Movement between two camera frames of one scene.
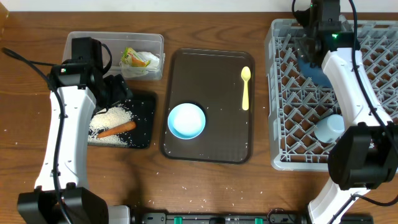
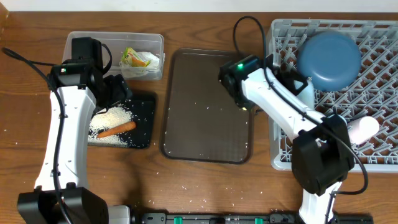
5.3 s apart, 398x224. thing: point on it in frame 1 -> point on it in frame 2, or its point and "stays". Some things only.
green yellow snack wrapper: [130, 56] stays
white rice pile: [103, 120] stays
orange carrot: [125, 127] stays
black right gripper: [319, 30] -> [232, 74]
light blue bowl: [186, 121] -> [307, 96]
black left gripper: [117, 88] stays
